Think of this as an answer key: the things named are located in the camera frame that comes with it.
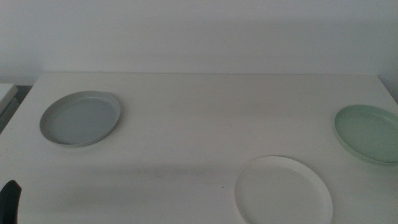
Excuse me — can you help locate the grey shallow bowl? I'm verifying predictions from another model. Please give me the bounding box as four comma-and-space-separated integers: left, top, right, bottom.
39, 90, 121, 148

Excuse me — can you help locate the pale green shallow bowl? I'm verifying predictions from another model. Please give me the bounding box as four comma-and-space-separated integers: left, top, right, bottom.
334, 104, 398, 166

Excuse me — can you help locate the white shallow bowl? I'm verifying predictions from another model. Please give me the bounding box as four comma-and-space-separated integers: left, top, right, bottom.
234, 155, 333, 224

